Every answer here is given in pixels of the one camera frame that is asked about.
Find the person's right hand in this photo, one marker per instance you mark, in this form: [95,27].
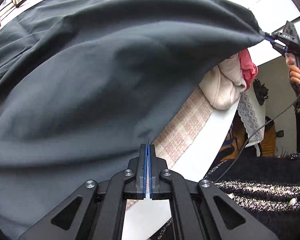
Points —
[294,70]

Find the dark grey trousers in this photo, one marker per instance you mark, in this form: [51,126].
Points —
[83,83]

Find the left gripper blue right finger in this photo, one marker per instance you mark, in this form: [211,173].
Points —
[200,210]

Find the beige sweater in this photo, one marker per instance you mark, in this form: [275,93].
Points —
[224,83]

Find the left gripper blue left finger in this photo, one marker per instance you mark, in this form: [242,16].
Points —
[95,210]

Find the wooden chair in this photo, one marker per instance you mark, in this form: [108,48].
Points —
[262,144]

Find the white lace cloth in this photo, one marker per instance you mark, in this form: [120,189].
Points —
[253,116]

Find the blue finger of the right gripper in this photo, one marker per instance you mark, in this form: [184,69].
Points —
[272,38]
[280,48]

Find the pink plaid table cloth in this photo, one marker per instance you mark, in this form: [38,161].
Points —
[184,127]

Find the pink garment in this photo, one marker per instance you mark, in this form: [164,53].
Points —
[249,69]

